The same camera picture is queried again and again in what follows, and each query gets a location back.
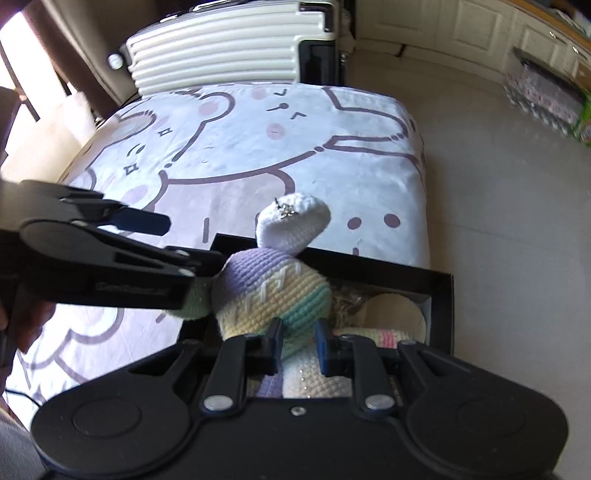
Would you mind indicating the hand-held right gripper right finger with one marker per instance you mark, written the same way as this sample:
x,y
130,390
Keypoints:
x,y
323,348

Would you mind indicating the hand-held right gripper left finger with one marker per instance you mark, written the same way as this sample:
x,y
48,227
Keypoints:
x,y
275,346

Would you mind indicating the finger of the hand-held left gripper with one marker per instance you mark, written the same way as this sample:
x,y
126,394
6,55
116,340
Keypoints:
x,y
138,222
198,263

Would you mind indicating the clear bag of rubber bands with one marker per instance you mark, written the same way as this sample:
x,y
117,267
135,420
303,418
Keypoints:
x,y
348,304

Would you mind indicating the pastel crochet bunny toy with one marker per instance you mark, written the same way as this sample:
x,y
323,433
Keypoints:
x,y
277,286

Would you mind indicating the round wooden disc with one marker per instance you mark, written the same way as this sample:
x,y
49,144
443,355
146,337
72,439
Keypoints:
x,y
397,311

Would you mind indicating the black cardboard box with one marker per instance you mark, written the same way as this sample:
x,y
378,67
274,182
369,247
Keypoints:
x,y
434,300

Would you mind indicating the person's left hand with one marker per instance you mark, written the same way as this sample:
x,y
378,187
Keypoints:
x,y
34,325

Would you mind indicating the cartoon printed bed sheet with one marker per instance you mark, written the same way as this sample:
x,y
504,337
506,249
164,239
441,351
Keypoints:
x,y
277,152

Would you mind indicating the brown curtain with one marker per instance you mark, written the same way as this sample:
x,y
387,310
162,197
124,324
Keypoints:
x,y
78,46

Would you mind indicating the cream ribbed suitcase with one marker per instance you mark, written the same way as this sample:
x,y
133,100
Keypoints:
x,y
221,50

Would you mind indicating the person's grey clothing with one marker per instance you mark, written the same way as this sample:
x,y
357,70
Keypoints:
x,y
18,443

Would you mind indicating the pack of water bottles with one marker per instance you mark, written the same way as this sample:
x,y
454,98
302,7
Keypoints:
x,y
540,92

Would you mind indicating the green drink carton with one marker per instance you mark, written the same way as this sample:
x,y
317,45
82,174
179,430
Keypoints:
x,y
584,120

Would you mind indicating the cream cabinet row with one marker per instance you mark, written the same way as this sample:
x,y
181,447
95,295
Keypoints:
x,y
461,27

